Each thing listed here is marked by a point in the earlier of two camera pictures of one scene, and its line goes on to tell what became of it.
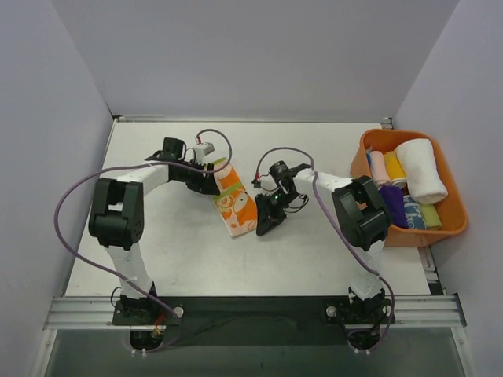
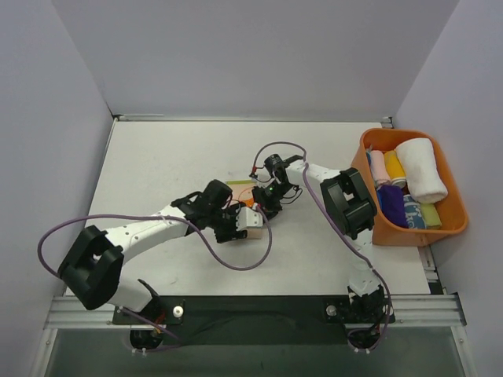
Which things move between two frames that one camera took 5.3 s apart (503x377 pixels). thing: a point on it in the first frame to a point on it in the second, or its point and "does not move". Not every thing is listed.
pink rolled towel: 380,173 does not move
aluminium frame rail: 430,311 does not move
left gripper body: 205,182 to 230,228
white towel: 424,181 does not move
